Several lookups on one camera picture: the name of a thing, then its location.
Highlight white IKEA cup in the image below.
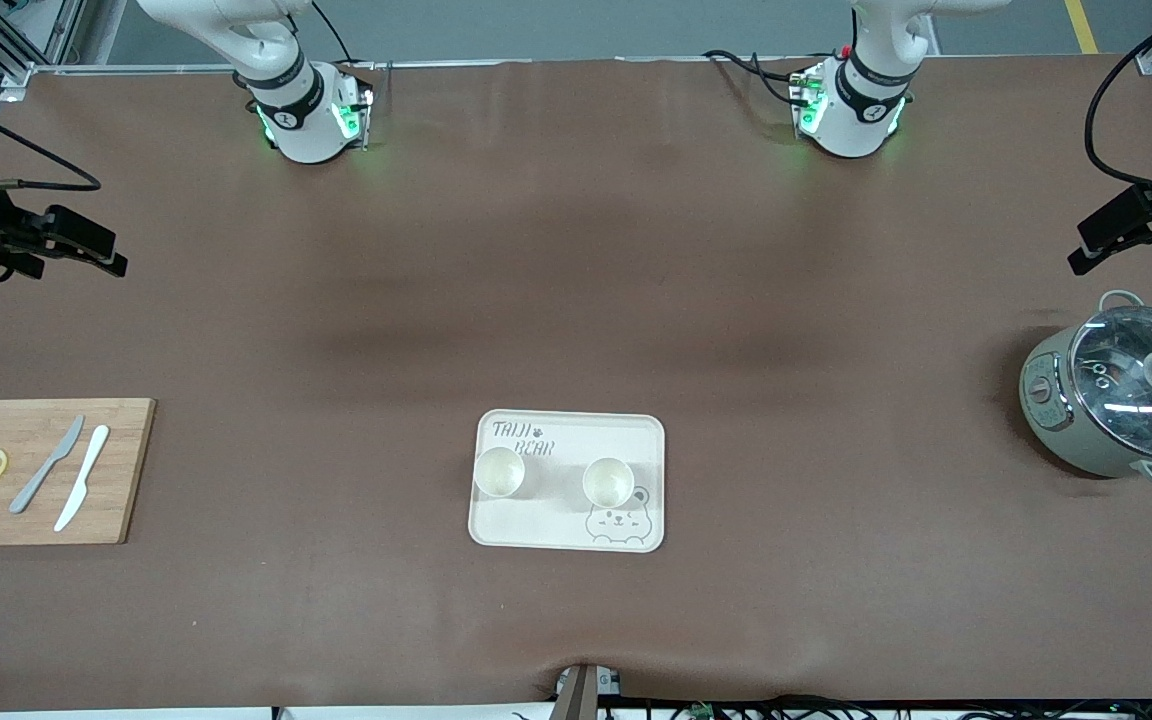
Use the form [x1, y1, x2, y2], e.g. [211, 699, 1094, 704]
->
[473, 446, 527, 499]
[581, 456, 634, 509]

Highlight glass pot lid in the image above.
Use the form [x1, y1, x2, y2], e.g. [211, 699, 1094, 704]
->
[1069, 305, 1152, 463]

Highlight green electric cooking pot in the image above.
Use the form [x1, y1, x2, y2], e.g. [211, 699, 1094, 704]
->
[1019, 290, 1152, 490]

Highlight grey plastic knife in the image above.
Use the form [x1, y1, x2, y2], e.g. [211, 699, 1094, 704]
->
[9, 415, 86, 515]

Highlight wooden cutting board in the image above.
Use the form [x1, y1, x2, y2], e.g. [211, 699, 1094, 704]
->
[0, 398, 157, 547]

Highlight white plastic knife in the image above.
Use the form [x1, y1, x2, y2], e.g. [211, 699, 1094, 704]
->
[54, 425, 111, 533]

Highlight brown table mat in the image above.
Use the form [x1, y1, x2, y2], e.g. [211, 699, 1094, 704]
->
[0, 55, 1152, 714]

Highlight cream bear print tray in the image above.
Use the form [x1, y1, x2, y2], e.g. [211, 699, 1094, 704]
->
[467, 409, 667, 554]

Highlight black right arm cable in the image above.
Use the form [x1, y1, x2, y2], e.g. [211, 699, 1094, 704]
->
[0, 85, 103, 193]

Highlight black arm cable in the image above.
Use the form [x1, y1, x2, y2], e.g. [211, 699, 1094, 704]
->
[1083, 0, 1152, 197]
[0, 85, 103, 193]

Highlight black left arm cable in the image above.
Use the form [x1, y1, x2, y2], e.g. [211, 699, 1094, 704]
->
[1083, 0, 1152, 197]

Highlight aluminium table edge rail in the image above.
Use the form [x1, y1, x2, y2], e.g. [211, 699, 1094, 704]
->
[0, 56, 799, 77]

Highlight black right base cable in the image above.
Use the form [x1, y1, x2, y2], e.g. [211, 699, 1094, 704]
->
[309, 0, 377, 73]

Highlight black left base cables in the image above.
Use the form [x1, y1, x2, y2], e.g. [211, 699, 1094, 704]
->
[701, 48, 817, 109]

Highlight metal table edge bracket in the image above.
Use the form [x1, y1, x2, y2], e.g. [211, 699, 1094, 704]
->
[550, 662, 625, 720]

